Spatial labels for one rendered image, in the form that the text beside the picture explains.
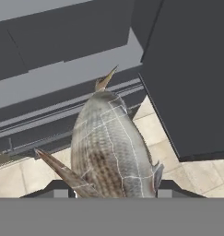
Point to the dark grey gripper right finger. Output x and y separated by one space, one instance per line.
174 190

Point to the grey scaly fish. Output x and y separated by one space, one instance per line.
110 147

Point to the dark grey fridge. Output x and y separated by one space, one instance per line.
55 76

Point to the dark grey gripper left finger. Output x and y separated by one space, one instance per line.
56 188

